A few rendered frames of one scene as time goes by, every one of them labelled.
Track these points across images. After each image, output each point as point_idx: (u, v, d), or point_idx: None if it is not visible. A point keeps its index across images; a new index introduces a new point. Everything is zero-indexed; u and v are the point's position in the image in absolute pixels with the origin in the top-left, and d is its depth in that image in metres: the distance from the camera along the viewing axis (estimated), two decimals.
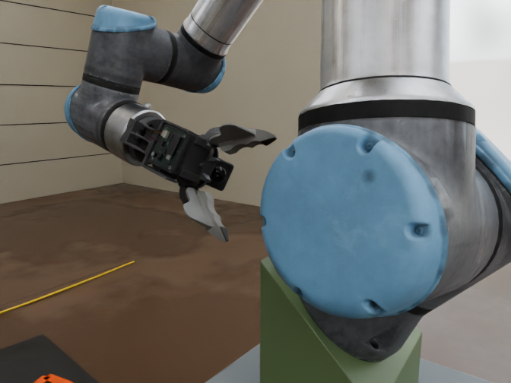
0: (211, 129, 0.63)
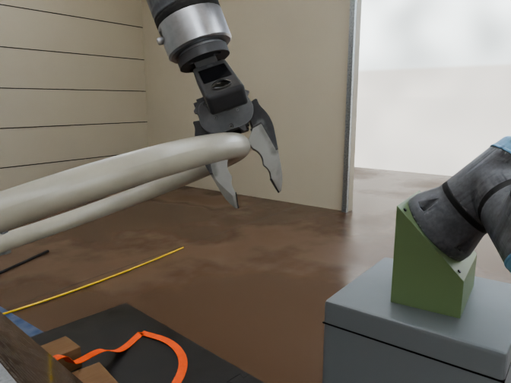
0: None
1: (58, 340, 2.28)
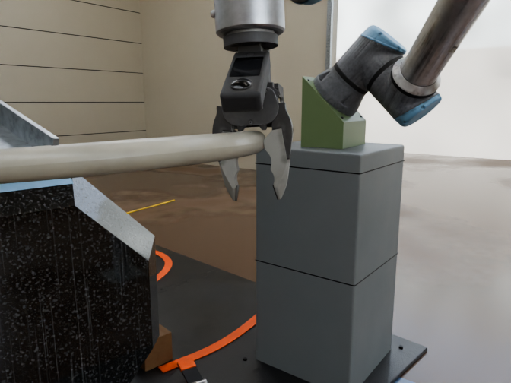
0: (217, 124, 0.59)
1: None
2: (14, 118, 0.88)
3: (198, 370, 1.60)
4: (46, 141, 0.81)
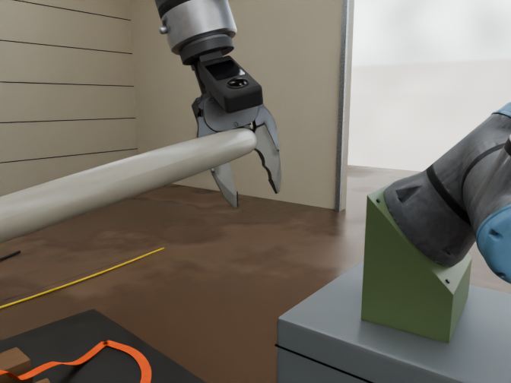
0: (198, 137, 0.57)
1: (6, 352, 2.04)
2: None
3: None
4: None
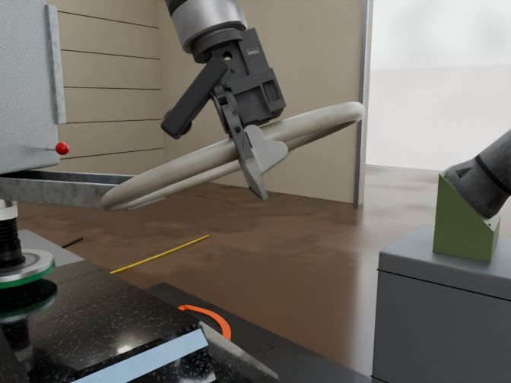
0: None
1: None
2: (105, 178, 1.01)
3: None
4: None
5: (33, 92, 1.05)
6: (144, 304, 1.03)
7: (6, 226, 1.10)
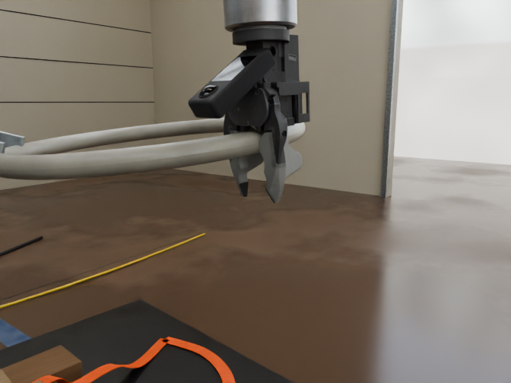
0: None
1: (49, 351, 1.59)
2: None
3: None
4: (6, 142, 0.72)
5: None
6: None
7: None
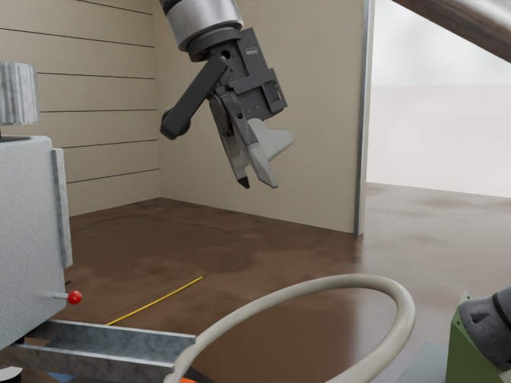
0: None
1: None
2: (129, 334, 0.98)
3: None
4: (184, 343, 0.95)
5: (42, 244, 0.99)
6: None
7: (12, 382, 1.02)
